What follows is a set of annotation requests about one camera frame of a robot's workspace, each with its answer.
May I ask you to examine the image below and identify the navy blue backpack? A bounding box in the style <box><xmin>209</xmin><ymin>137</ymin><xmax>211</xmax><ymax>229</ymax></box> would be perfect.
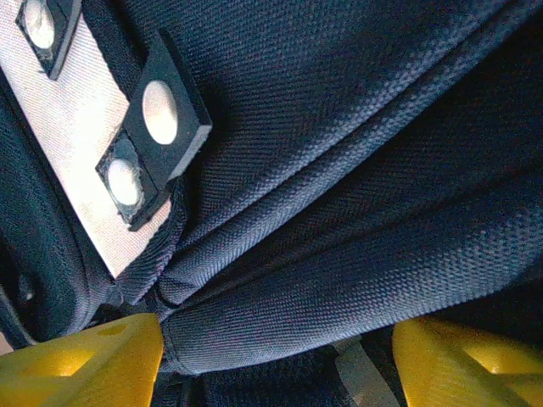
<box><xmin>0</xmin><ymin>0</ymin><xmax>543</xmax><ymax>407</ymax></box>

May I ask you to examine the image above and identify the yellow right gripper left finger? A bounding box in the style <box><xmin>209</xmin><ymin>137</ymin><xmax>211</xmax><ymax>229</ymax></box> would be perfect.
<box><xmin>0</xmin><ymin>313</ymin><xmax>165</xmax><ymax>407</ymax></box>

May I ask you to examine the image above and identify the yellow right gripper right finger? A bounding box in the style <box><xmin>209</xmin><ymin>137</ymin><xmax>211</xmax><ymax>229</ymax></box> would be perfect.
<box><xmin>392</xmin><ymin>317</ymin><xmax>543</xmax><ymax>407</ymax></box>

